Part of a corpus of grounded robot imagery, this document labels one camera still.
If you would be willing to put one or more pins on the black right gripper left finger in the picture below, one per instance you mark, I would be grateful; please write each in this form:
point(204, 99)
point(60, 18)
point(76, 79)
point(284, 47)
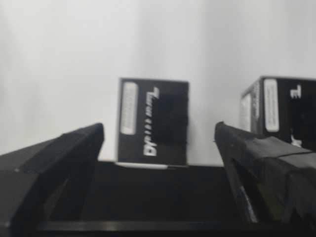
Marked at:
point(48, 181)

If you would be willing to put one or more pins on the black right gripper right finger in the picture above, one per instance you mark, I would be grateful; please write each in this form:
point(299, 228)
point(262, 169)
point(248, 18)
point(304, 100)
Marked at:
point(288, 171)

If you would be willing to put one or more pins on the black dynamixel box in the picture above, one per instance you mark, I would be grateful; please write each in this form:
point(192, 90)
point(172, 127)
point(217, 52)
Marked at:
point(153, 121)
point(282, 107)

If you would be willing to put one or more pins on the black base board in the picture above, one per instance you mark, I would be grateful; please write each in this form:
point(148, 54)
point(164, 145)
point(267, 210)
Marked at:
point(109, 192)

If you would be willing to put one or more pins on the white base board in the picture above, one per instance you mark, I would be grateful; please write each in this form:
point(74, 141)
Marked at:
point(61, 61)

